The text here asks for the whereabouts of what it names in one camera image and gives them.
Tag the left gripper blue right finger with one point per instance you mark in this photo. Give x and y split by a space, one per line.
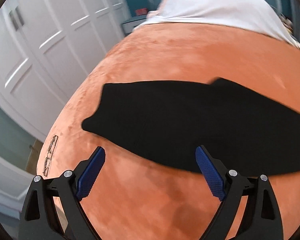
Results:
261 218

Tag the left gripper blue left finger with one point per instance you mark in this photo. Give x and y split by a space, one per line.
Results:
52 208

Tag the black pants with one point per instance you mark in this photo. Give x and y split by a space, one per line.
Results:
165 121

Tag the orange plush bed blanket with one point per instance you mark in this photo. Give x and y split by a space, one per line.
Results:
136 198

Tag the white wardrobe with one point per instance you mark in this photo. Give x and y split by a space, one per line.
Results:
47 49

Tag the left grey nightstand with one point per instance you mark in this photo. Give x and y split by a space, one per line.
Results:
129 25

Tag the red box on nightstand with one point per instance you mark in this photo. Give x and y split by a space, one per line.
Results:
141 12

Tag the white pink pillow cover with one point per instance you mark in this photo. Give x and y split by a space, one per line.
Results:
253 15

